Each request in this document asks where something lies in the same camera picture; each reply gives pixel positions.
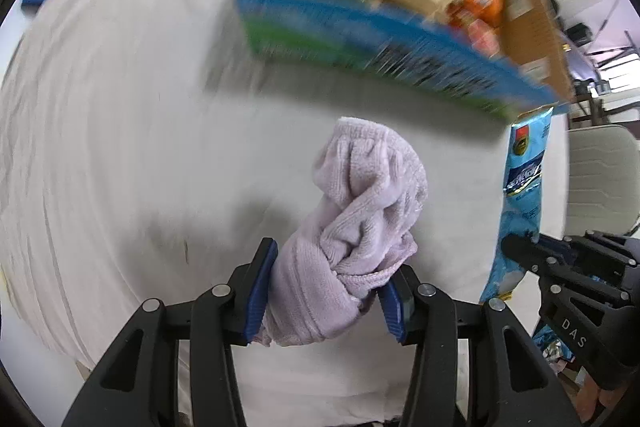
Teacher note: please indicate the light purple towel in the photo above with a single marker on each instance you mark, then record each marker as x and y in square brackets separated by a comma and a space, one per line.
[360, 217]

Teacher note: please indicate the grey shell chair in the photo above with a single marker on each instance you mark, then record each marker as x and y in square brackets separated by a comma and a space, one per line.
[600, 177]

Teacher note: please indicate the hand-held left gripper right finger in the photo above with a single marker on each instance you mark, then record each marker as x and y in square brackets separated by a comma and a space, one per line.
[393, 309]

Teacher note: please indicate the light blue snack packet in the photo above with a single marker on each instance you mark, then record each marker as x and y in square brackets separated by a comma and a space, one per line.
[525, 177]

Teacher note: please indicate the window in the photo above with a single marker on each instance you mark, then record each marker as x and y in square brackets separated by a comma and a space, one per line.
[612, 37]

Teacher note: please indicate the black speaker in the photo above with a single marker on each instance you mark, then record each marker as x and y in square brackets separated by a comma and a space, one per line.
[580, 34]

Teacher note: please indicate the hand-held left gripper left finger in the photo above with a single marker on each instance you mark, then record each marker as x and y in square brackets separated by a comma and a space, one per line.
[260, 294]

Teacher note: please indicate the grey tablecloth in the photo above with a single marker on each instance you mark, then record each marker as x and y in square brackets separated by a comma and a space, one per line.
[125, 132]

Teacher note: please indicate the red snack packet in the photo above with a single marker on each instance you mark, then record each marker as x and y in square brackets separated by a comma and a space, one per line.
[485, 38]

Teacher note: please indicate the cardboard box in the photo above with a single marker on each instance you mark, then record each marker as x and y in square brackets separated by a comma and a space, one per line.
[350, 37]

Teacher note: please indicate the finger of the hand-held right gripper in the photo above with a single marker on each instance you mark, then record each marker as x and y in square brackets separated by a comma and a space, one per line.
[520, 252]
[600, 247]

